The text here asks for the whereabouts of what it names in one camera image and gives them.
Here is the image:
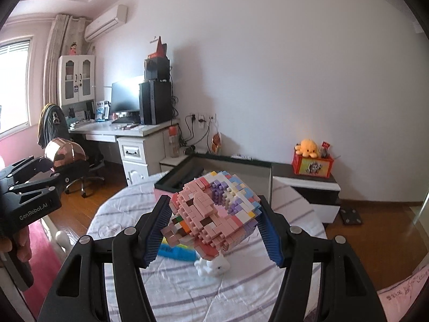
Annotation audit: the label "white glass-door cabinet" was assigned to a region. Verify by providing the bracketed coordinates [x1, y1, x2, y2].
[57, 54, 97, 108]

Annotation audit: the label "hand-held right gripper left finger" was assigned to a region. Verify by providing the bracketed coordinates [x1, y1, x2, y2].
[37, 195, 172, 322]

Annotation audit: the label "window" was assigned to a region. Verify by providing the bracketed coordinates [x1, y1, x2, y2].
[0, 35, 35, 138]

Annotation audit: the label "person's left hand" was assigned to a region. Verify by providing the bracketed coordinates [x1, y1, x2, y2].
[11, 226, 33, 276]

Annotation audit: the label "pink printed fabric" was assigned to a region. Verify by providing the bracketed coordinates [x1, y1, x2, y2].
[377, 263, 429, 322]

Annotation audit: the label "pink building block figure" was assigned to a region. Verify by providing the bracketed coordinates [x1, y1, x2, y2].
[160, 171, 262, 260]

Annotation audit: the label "white air conditioner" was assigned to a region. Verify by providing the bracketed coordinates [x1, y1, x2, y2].
[84, 4, 128, 43]

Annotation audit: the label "black computer monitor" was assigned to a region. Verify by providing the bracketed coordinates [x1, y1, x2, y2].
[110, 75, 145, 115]

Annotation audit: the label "pink storage box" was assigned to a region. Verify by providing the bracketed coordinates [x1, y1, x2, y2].
[154, 152, 273, 210]

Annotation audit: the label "black office chair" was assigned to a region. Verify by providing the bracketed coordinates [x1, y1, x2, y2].
[38, 103, 105, 198]

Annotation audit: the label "blue rectangular box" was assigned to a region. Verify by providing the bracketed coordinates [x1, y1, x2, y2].
[158, 237, 197, 262]

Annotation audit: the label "blue white package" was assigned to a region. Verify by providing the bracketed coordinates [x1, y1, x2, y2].
[95, 101, 111, 121]

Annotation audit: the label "white desk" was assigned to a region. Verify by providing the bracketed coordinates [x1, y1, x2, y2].
[69, 119, 180, 186]

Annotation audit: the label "white bed frame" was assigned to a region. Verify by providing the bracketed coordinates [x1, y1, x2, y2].
[42, 215, 72, 252]

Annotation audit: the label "dark printed jacket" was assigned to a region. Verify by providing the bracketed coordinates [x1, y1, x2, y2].
[38, 103, 72, 150]

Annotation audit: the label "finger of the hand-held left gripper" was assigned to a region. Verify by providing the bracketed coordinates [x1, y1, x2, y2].
[7, 159, 90, 205]
[0, 155, 57, 179]

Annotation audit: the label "white small figurine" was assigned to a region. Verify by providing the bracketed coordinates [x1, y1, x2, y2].
[194, 257, 230, 279]

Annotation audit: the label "black speaker box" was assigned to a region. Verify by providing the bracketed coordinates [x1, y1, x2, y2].
[144, 57, 170, 81]

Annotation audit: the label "black bathroom scale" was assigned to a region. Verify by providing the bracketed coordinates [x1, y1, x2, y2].
[339, 208, 363, 226]

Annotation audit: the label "black computer tower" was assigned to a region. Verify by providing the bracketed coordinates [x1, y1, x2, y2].
[139, 80, 174, 125]

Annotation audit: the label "black power cable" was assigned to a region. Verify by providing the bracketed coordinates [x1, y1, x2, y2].
[174, 114, 202, 148]

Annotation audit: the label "black white low cabinet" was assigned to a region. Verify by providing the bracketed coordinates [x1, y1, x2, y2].
[159, 154, 342, 225]

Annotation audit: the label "red toy box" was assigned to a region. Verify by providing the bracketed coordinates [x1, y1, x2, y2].
[291, 149, 335, 177]

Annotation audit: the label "pink bed cover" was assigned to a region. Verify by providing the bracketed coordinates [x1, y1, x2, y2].
[23, 219, 68, 311]

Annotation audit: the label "yellow plush octopus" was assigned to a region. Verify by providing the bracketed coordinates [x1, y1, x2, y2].
[295, 139, 319, 158]

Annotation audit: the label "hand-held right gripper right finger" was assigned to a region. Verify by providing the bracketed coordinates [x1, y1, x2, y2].
[256, 195, 387, 322]

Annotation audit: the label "white wall power sockets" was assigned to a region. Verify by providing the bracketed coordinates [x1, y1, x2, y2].
[189, 112, 217, 129]

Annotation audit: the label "red triangular ornament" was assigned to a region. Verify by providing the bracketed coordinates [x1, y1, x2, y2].
[147, 35, 169, 59]

